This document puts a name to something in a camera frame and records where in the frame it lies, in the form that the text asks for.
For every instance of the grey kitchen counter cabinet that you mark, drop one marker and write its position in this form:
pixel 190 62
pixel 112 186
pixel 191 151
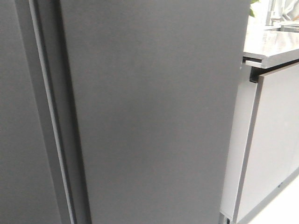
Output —
pixel 264 144

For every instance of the dark grey fridge door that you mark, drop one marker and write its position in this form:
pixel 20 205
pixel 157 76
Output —
pixel 33 186
pixel 143 93

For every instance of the steel sink faucet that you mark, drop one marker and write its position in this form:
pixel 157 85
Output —
pixel 273 12

